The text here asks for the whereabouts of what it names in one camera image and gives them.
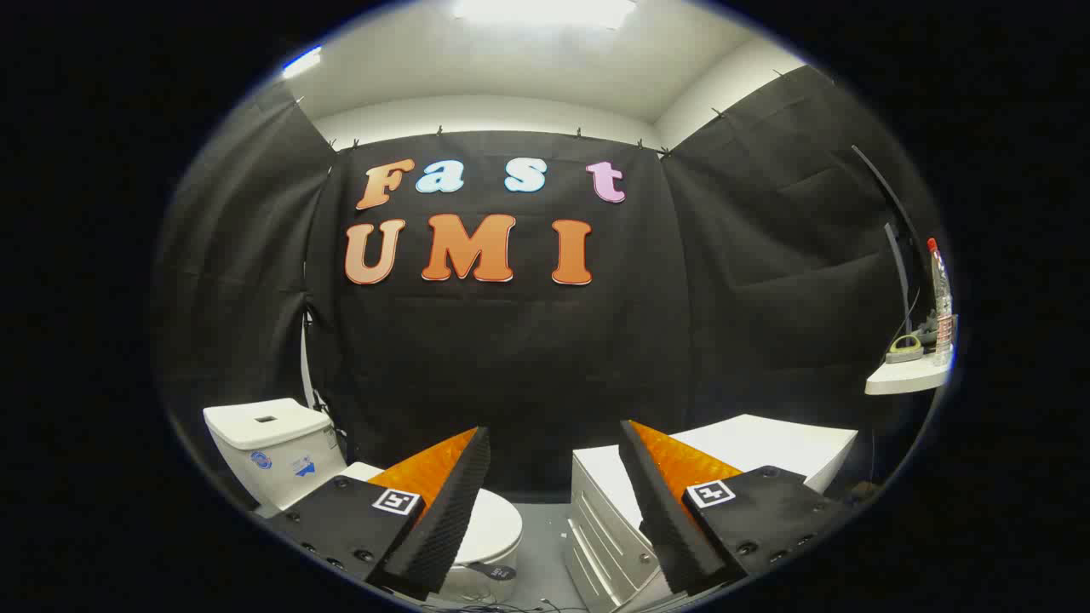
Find black backdrop cloth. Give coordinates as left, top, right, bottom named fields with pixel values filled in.
left=153, top=66, right=946, bottom=496

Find white toilet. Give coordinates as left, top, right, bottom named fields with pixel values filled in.
left=203, top=398, right=520, bottom=605

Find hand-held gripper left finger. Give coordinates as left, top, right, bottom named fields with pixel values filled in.
left=262, top=426, right=493, bottom=602

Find black floor cables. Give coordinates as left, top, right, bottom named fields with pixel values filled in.
left=426, top=596, right=588, bottom=613

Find clear bottle with red cap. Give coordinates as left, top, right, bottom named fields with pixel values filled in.
left=926, top=238, right=955, bottom=367

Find large ceiling light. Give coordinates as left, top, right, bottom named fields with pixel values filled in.
left=451, top=0, right=638, bottom=31

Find small ceiling light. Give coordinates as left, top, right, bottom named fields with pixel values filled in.
left=281, top=47, right=323, bottom=79

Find white shelf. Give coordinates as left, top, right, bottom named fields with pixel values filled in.
left=865, top=358, right=953, bottom=396

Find white drawer cabinet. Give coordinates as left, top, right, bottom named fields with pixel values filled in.
left=562, top=415, right=859, bottom=612

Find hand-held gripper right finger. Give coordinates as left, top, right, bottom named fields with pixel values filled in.
left=618, top=419, right=854, bottom=597

